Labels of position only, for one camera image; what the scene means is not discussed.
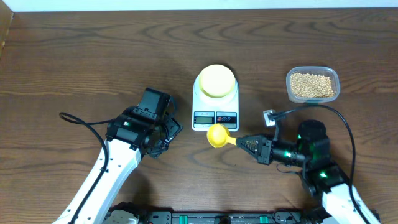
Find white digital kitchen scale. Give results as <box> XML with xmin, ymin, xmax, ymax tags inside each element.
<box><xmin>192</xmin><ymin>77</ymin><xmax>239</xmax><ymax>132</ymax></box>

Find soybeans in container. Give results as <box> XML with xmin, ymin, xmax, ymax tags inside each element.
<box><xmin>289</xmin><ymin>72</ymin><xmax>335</xmax><ymax>98</ymax></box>

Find pale yellow bowl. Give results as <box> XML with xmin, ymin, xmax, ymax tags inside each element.
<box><xmin>198</xmin><ymin>64</ymin><xmax>236</xmax><ymax>98</ymax></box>

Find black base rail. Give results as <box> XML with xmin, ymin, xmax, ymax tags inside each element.
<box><xmin>104</xmin><ymin>202</ymin><xmax>321</xmax><ymax>224</ymax></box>

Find black cable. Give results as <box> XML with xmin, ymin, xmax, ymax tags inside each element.
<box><xmin>58</xmin><ymin>111</ymin><xmax>114</xmax><ymax>224</ymax></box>
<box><xmin>275</xmin><ymin>103</ymin><xmax>374</xmax><ymax>224</ymax></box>

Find yellow measuring scoop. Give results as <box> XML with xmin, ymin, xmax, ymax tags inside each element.
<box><xmin>206</xmin><ymin>124</ymin><xmax>236</xmax><ymax>148</ymax></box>

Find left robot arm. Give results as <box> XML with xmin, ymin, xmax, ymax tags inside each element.
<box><xmin>56</xmin><ymin>88</ymin><xmax>183</xmax><ymax>223</ymax></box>

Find right black cable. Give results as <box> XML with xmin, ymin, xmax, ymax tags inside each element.
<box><xmin>275</xmin><ymin>103</ymin><xmax>374</xmax><ymax>224</ymax></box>

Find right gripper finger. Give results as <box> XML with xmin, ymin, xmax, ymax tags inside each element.
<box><xmin>238</xmin><ymin>145</ymin><xmax>259</xmax><ymax>161</ymax></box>
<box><xmin>236</xmin><ymin>135</ymin><xmax>261</xmax><ymax>146</ymax></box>

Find left black cable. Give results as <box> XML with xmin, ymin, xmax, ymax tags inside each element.
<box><xmin>58</xmin><ymin>111</ymin><xmax>114</xmax><ymax>224</ymax></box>

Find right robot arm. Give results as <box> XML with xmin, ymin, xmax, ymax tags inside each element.
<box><xmin>236</xmin><ymin>120</ymin><xmax>380</xmax><ymax>223</ymax></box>

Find clear plastic container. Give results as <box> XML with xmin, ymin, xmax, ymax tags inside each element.
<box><xmin>286</xmin><ymin>66</ymin><xmax>340</xmax><ymax>103</ymax></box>

